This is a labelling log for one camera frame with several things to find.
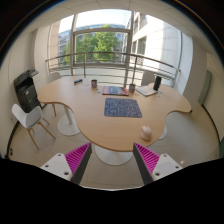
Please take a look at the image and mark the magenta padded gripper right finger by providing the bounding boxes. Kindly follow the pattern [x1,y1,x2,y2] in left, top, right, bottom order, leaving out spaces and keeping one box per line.
[133,143,182,185]

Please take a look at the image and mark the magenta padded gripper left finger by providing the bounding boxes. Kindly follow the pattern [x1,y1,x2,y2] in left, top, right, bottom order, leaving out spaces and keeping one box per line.
[41,143,92,185]

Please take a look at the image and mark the blue patterned mouse pad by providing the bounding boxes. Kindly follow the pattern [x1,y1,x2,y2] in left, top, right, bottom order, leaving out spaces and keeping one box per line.
[104,98,142,118]

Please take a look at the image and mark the white chair wooden legs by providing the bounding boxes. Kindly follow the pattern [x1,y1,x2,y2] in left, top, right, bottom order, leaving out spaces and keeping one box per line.
[12,104,54,145]

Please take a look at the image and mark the wooden table with white legs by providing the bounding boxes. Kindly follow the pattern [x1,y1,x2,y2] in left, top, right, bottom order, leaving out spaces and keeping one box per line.
[38,76,191,165]

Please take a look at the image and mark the white notebook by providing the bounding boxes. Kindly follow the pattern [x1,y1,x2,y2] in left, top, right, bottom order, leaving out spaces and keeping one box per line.
[136,86,156,96]

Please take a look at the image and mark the red and blue book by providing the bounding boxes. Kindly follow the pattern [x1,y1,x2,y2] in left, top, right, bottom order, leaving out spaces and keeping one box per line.
[102,86,129,96]

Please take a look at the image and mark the small black object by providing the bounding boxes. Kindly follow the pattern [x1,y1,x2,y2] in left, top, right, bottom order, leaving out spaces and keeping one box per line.
[74,79,83,85]

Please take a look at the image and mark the black office printer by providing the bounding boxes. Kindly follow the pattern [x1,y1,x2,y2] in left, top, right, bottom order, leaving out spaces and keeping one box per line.
[14,69,40,113]

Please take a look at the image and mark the black cylindrical speaker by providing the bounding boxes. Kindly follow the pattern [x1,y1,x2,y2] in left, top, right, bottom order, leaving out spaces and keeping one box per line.
[153,76,162,91]

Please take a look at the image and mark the dark mug left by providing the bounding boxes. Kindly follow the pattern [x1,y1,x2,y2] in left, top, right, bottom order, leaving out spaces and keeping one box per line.
[91,79,97,88]

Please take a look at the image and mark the white chair far right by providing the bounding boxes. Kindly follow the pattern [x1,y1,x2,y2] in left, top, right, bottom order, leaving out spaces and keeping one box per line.
[141,71,155,86]

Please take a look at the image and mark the white chair far left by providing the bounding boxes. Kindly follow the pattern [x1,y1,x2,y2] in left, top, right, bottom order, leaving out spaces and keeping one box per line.
[47,72,61,83]

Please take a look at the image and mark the metal balcony railing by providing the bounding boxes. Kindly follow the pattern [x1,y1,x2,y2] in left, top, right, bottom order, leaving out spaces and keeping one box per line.
[46,52,180,85]

